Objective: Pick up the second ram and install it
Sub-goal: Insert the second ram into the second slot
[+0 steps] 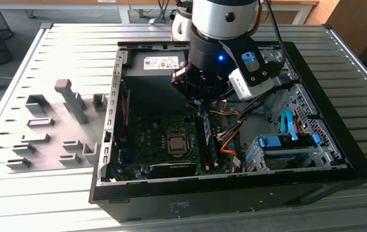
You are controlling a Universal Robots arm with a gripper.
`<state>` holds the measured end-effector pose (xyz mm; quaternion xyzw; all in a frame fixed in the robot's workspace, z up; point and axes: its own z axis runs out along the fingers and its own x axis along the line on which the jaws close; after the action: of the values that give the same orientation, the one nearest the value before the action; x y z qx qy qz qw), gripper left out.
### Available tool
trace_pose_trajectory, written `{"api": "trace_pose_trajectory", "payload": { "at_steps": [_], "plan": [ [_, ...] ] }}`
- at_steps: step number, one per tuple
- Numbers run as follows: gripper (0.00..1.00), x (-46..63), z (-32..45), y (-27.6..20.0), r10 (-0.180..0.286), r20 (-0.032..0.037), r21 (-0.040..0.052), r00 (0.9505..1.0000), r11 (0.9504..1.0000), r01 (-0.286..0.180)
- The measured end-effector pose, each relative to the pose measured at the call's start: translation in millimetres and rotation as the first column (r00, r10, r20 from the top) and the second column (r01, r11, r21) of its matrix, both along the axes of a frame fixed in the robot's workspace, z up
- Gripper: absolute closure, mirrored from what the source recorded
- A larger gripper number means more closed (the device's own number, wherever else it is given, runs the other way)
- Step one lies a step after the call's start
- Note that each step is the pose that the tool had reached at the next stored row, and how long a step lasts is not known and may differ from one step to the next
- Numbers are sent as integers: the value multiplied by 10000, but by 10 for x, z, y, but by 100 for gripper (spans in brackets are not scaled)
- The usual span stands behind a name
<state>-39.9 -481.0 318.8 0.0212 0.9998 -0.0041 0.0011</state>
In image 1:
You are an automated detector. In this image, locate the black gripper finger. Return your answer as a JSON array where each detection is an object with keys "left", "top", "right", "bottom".
[
  {"left": 170, "top": 68, "right": 207, "bottom": 105},
  {"left": 205, "top": 73, "right": 236, "bottom": 103}
]

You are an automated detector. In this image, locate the blue RAM stick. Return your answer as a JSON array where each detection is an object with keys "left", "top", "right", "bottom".
[{"left": 200, "top": 107, "right": 217, "bottom": 161}]

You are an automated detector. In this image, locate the black RAM slot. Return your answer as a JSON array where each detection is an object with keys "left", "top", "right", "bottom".
[{"left": 192, "top": 112, "right": 207, "bottom": 171}]

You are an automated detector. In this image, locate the blue plastic disk carrier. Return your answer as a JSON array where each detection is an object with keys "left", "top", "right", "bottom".
[
  {"left": 256, "top": 133, "right": 321, "bottom": 155},
  {"left": 240, "top": 51, "right": 257, "bottom": 71}
]

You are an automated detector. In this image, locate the grey power supply unit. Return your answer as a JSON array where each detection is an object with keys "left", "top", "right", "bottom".
[{"left": 120, "top": 50, "right": 190, "bottom": 118}]

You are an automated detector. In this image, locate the black CPU socket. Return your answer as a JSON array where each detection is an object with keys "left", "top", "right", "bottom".
[{"left": 164, "top": 130, "right": 191, "bottom": 158}]

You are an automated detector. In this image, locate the grey metal drive cage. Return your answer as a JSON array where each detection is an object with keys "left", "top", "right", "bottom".
[
  {"left": 255, "top": 47, "right": 300, "bottom": 102},
  {"left": 243, "top": 142, "right": 348, "bottom": 172}
]

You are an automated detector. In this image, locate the silver CPU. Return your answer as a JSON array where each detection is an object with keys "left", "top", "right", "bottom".
[{"left": 168, "top": 136, "right": 186, "bottom": 152}]

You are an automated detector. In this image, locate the green motherboard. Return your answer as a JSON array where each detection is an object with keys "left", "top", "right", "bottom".
[{"left": 110, "top": 112, "right": 235, "bottom": 181}]

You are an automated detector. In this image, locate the black hard disk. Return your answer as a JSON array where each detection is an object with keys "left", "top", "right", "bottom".
[{"left": 279, "top": 133, "right": 313, "bottom": 148}]

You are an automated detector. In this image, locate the black graphics card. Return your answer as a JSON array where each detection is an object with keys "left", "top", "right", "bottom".
[{"left": 147, "top": 161, "right": 197, "bottom": 179}]

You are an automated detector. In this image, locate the grey plastic parts rack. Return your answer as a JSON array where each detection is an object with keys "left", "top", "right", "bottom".
[{"left": 3, "top": 78, "right": 110, "bottom": 174}]

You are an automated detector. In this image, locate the black PC case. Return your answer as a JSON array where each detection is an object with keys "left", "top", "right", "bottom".
[{"left": 87, "top": 40, "right": 367, "bottom": 223}]

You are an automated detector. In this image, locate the brown wooden cabinet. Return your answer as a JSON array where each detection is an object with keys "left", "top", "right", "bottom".
[{"left": 305, "top": 0, "right": 367, "bottom": 58}]

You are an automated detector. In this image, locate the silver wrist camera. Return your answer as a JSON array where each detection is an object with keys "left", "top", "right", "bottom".
[{"left": 227, "top": 69, "right": 273, "bottom": 102}]

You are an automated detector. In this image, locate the black camera bracket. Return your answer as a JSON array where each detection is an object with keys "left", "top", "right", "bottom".
[{"left": 217, "top": 40, "right": 283, "bottom": 88}]

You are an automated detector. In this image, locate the thin red wire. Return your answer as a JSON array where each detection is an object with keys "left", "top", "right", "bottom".
[
  {"left": 293, "top": 117, "right": 304, "bottom": 134},
  {"left": 120, "top": 89, "right": 130, "bottom": 127}
]

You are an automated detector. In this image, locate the black cable with white connector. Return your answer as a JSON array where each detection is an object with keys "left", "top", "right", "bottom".
[{"left": 148, "top": 0, "right": 171, "bottom": 25}]

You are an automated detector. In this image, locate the black camera cable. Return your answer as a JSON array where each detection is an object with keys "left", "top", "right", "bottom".
[{"left": 259, "top": 0, "right": 287, "bottom": 66}]

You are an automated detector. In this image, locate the orange wire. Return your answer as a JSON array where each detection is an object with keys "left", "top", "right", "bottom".
[{"left": 220, "top": 131, "right": 239, "bottom": 154}]

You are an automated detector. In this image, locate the flat blue wire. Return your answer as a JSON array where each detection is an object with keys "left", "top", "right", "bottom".
[{"left": 280, "top": 110, "right": 299, "bottom": 141}]

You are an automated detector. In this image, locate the wooden desk with white frame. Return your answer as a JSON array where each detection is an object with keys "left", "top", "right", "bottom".
[{"left": 256, "top": 0, "right": 320, "bottom": 25}]

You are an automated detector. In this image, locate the wooden desk with grey frame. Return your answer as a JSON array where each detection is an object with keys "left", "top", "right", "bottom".
[{"left": 0, "top": 0, "right": 176, "bottom": 24}]

